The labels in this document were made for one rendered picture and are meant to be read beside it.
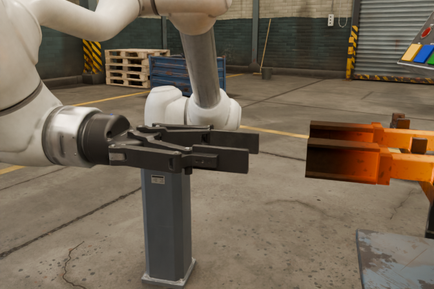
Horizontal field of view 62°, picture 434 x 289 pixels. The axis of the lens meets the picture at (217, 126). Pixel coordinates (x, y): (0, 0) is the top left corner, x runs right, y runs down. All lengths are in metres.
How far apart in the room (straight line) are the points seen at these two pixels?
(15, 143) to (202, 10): 0.58
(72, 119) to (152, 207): 1.08
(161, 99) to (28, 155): 0.91
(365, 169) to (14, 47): 0.46
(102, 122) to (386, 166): 0.36
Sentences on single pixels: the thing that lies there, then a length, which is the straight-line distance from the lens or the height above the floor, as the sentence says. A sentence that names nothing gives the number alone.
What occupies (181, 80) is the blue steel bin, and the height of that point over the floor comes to 0.33.
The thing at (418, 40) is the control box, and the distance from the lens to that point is 1.75.
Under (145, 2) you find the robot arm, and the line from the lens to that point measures 0.99.
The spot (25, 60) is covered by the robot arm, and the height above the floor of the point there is 1.05.
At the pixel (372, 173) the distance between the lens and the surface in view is 0.47.
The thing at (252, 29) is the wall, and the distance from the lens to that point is 10.25.
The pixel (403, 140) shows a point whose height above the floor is 0.94.
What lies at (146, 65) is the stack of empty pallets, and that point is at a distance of 7.47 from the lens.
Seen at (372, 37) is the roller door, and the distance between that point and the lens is 9.23.
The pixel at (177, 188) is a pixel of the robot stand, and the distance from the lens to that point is 1.52.
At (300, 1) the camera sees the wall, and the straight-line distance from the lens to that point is 9.77.
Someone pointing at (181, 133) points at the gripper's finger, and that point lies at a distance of 0.52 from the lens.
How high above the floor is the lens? 1.09
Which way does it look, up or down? 15 degrees down
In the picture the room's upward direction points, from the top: straight up
